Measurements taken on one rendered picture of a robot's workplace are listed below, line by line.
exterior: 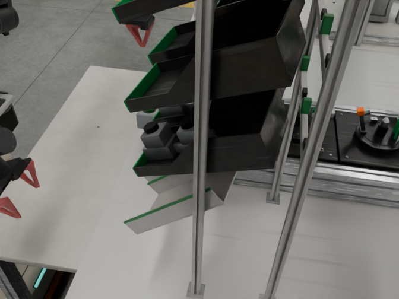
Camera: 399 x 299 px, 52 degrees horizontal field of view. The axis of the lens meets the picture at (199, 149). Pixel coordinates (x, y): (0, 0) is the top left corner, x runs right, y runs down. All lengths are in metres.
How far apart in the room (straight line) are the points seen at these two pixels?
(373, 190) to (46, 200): 0.93
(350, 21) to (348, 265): 0.75
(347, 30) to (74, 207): 0.91
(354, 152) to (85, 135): 0.86
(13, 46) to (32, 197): 2.73
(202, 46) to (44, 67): 3.02
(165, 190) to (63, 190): 0.37
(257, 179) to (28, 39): 3.07
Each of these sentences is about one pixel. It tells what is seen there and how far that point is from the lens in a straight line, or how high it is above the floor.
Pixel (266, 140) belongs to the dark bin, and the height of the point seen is 1.35.
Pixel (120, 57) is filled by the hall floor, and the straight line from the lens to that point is 3.52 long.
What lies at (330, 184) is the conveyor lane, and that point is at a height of 0.92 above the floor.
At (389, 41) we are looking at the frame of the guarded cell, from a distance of 2.10.
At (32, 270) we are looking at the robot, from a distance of 1.84.
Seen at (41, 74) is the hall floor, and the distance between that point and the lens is 3.44.
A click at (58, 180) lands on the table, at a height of 0.86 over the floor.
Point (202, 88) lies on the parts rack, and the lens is 0.57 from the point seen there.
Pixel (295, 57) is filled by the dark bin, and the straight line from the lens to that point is 0.61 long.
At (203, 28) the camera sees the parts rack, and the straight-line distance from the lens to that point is 0.53.
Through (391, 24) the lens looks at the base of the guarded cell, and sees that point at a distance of 2.32.
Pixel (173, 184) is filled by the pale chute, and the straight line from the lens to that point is 0.98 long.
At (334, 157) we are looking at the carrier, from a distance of 1.23.
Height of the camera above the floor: 1.78
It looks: 43 degrees down
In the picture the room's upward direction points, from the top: 2 degrees clockwise
